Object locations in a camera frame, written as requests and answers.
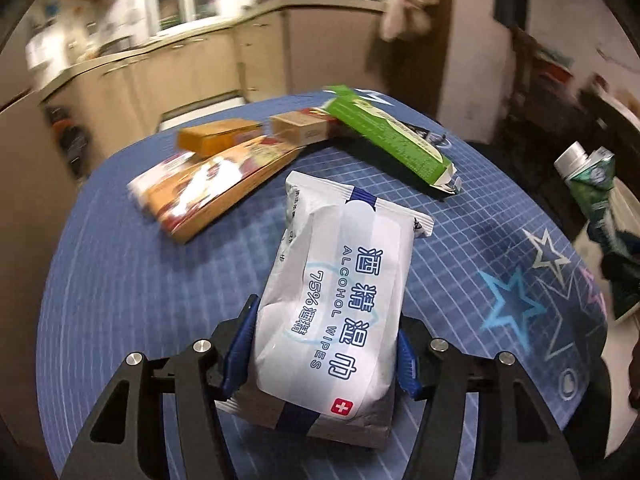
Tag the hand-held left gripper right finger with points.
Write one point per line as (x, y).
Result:
(407, 365)

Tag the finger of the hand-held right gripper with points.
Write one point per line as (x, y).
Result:
(620, 272)

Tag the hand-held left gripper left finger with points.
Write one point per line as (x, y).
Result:
(239, 355)

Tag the cream plastic bucket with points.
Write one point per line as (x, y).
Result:
(584, 246)

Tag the white wipes packet blue print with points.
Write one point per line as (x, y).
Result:
(340, 285)

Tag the printed snack box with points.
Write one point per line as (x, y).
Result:
(210, 190)

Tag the orange cardboard box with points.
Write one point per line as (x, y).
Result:
(215, 136)

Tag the long light green box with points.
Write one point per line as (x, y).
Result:
(395, 135)

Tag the small beige box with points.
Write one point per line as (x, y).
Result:
(300, 127)

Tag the blue checkered tablecloth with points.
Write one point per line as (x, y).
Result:
(125, 285)

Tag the red plant pot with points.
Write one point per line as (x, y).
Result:
(555, 72)

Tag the beige kitchen base cabinets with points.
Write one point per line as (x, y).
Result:
(200, 60)

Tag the hanging cloth bag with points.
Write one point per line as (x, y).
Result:
(405, 10)

